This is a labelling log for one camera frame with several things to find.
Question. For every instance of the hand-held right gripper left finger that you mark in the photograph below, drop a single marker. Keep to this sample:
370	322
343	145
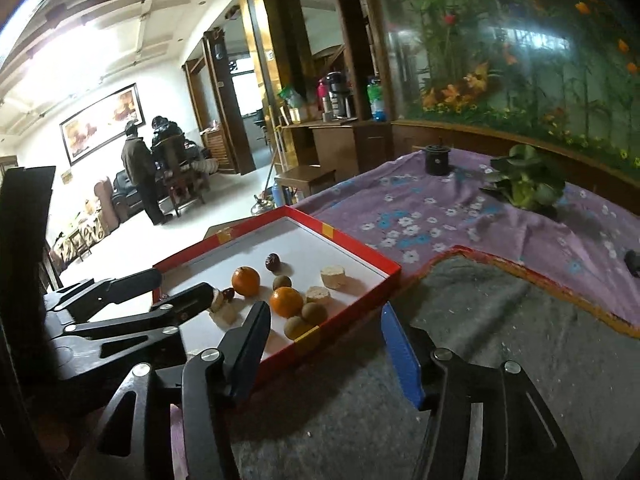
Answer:
247	355

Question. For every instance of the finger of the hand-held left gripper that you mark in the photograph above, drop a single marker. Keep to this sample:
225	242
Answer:
185	300
125	285

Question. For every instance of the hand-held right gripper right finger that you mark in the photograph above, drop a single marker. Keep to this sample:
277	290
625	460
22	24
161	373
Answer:
400	355

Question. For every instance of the peeled sugarcane piece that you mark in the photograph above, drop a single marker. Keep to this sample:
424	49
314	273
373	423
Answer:
317	294
224	311
332	276

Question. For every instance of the dried red date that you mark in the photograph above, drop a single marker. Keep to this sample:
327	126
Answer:
274	262
229	294

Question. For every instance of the brown kiwi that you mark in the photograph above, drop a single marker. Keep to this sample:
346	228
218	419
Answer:
314	312
298	327
281	282

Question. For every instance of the mandarin orange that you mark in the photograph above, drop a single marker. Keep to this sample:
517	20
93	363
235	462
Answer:
246	280
286	301

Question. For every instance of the red shallow cardboard box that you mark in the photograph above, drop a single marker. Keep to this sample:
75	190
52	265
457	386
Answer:
300	245

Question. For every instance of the brown armchair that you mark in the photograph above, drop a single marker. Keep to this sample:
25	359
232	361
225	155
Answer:
106	205

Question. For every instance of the dark sofa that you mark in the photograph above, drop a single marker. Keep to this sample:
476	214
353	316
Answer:
125	195

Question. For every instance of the grey felt mat red trim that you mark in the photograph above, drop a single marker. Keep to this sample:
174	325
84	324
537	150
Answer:
500	340

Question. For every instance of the dark upright panel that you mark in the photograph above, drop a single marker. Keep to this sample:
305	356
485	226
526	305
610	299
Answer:
25	220

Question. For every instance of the wooden chair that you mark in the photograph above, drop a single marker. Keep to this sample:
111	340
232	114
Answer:
175	170

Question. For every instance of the blue bottle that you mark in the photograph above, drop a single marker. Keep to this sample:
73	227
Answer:
277	194

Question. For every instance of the purple floral bedsheet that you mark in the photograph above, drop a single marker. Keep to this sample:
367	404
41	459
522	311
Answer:
425	200

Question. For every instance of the wooden stool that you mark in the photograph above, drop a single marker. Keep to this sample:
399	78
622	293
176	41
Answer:
305	175

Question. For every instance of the small black round container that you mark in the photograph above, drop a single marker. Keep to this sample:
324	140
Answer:
437	162

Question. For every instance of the artificial green plant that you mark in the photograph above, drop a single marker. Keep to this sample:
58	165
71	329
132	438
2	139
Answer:
525	190

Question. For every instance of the wooden sideboard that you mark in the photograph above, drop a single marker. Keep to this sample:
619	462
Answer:
340	145

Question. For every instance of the green bag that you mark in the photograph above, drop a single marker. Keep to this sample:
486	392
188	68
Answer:
290	95

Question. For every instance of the pink bottle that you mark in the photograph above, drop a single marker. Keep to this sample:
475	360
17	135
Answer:
321	92

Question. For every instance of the small black case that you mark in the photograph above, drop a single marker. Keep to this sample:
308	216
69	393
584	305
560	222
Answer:
634	262

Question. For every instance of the green plastic bottle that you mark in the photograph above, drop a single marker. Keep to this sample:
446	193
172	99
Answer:
376	102

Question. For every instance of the wooden pillar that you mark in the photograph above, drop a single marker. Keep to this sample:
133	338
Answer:
270	60

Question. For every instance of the black thermos jug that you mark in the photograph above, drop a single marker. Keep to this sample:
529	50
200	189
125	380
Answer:
340	95

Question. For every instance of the floral painted glass panel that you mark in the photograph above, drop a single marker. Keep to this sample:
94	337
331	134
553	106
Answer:
500	35

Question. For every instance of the framed wall painting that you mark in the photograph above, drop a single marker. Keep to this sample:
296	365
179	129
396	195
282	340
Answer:
100	120

